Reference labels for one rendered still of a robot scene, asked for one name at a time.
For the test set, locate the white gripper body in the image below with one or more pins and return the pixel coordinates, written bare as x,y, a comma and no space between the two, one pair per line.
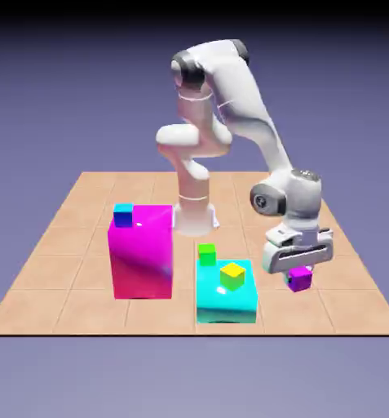
298,256

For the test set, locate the small purple cube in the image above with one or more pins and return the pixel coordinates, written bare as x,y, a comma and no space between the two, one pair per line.
300,278

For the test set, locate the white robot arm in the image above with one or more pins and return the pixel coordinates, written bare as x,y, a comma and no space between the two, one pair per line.
243,98

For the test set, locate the small yellow cube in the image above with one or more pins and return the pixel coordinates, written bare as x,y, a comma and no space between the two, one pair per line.
232,276

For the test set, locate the small green cube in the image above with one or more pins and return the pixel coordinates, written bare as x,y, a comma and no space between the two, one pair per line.
207,254

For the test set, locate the small blue cube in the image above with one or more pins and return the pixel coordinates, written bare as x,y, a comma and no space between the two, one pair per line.
123,215

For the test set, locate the large cyan box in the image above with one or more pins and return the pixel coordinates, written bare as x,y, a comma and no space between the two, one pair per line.
226,302

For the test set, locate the large magenta box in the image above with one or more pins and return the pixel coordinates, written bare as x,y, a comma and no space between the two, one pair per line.
142,254

